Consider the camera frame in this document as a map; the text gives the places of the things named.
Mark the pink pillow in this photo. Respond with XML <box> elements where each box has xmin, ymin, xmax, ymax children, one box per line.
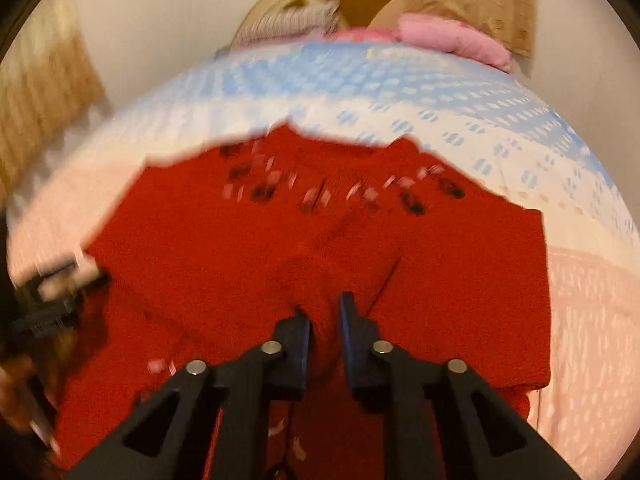
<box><xmin>334</xmin><ymin>27</ymin><xmax>401</xmax><ymax>45</ymax></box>
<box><xmin>397</xmin><ymin>12</ymin><xmax>513</xmax><ymax>71</ymax></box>

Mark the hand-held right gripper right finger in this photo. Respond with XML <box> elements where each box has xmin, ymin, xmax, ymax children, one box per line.
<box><xmin>339</xmin><ymin>291</ymin><xmax>583</xmax><ymax>480</ymax></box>

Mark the striped pillow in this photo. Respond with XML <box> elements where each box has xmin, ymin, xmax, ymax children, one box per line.
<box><xmin>232</xmin><ymin>0</ymin><xmax>341</xmax><ymax>46</ymax></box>

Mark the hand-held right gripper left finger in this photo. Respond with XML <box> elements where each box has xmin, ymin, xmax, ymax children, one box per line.
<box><xmin>65</xmin><ymin>307</ymin><xmax>313</xmax><ymax>480</ymax></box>

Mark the person's left hand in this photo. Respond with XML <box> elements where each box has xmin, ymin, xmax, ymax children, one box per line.
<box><xmin>0</xmin><ymin>340</ymin><xmax>66</xmax><ymax>461</ymax></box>

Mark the patterned pastel quilt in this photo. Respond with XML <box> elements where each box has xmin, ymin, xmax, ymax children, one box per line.
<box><xmin>5</xmin><ymin>40</ymin><xmax>640</xmax><ymax>461</ymax></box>

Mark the red knit sweater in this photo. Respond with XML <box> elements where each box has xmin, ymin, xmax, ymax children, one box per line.
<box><xmin>50</xmin><ymin>122</ymin><xmax>553</xmax><ymax>480</ymax></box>

